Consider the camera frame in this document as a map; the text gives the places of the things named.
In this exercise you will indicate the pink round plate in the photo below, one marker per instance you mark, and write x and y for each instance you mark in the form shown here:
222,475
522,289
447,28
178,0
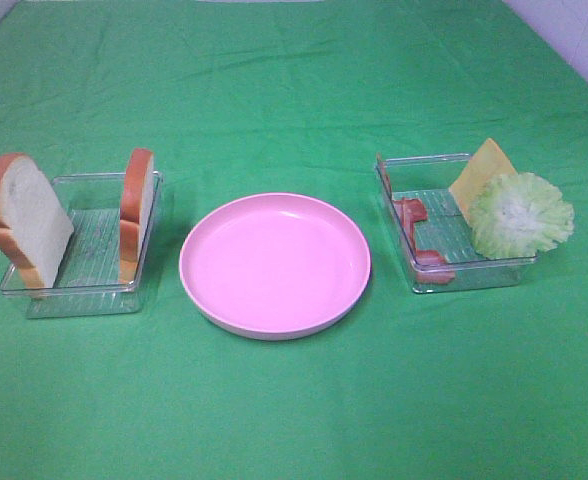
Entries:
275,266

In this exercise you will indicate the white bread slice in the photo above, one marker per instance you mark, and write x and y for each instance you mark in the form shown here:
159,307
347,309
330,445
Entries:
34,227
135,208

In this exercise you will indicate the clear right plastic container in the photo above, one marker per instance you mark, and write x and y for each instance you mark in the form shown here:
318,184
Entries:
428,179

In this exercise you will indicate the green lettuce leaf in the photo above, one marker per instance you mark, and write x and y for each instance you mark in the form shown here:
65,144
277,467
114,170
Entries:
519,215

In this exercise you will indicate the clear left plastic container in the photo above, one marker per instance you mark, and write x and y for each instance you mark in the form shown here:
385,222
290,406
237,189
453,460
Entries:
88,283

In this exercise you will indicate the clear plastic container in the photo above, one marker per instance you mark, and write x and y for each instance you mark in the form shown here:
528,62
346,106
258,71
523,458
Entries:
88,283
428,179

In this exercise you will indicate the yellow cheese slice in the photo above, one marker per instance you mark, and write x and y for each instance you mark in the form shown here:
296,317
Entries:
486,163

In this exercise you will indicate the green tablecloth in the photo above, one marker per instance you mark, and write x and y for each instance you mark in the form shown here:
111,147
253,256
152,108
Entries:
241,98

